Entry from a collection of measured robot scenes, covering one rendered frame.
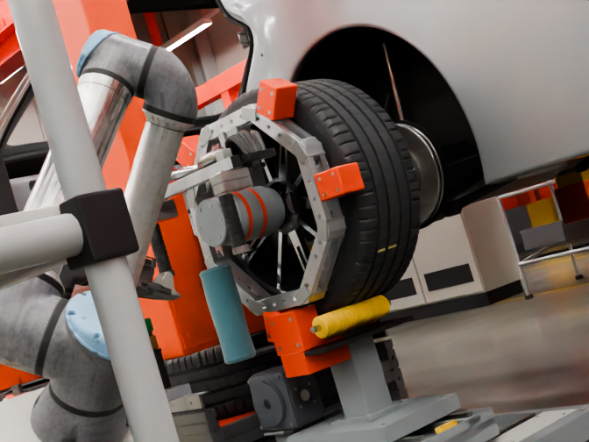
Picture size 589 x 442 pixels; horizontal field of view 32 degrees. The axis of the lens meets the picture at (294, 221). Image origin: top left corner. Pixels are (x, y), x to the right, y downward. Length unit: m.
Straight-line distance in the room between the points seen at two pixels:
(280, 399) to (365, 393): 0.28
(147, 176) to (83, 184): 1.55
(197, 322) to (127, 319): 2.43
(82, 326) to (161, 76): 0.58
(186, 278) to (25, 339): 1.23
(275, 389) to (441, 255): 5.03
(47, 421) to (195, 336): 1.12
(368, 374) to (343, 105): 0.74
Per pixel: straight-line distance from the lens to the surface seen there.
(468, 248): 7.77
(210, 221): 2.69
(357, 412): 2.90
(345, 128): 2.65
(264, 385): 3.05
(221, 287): 2.78
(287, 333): 2.77
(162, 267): 2.78
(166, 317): 3.08
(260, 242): 2.95
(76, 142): 0.68
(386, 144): 2.71
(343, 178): 2.52
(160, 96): 2.19
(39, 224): 0.66
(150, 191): 2.22
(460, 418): 2.84
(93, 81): 2.17
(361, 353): 2.88
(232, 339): 2.78
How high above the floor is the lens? 0.68
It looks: 2 degrees up
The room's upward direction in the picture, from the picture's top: 17 degrees counter-clockwise
